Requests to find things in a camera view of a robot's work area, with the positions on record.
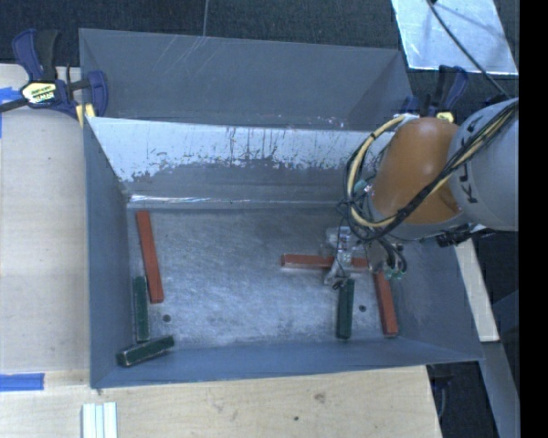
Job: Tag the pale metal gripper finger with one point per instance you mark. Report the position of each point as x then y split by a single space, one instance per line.
336 275
337 240

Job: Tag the red-brown block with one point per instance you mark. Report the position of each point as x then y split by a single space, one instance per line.
303 261
386 306
150 258

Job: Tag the grey metal bin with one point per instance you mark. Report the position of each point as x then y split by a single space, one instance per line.
237 263

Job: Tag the dark green flat block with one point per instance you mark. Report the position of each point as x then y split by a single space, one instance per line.
145 350
141 308
345 310

